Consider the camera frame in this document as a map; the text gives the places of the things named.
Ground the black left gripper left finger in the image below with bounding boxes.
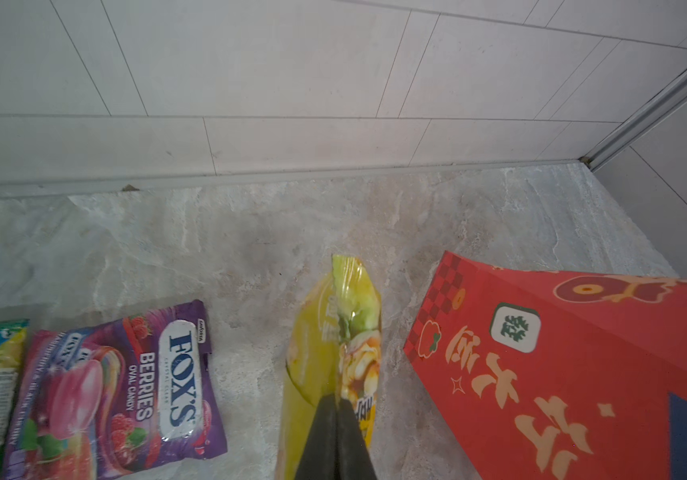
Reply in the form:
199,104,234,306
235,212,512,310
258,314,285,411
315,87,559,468
295,394,339,480

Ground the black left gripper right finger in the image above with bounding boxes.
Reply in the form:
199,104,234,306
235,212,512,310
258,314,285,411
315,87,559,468
336,399,377,480

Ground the yellow green snack packet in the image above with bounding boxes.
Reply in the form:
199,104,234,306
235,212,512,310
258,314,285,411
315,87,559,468
275,255,383,479

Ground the red paper gift bag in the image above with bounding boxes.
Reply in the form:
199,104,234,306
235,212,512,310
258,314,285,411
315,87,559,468
403,252,687,479

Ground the purple snack packet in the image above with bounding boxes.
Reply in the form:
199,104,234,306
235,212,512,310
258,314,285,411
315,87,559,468
1,300,228,479

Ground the aluminium corner post right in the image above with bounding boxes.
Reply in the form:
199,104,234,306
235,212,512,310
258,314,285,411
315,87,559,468
579,70,687,172

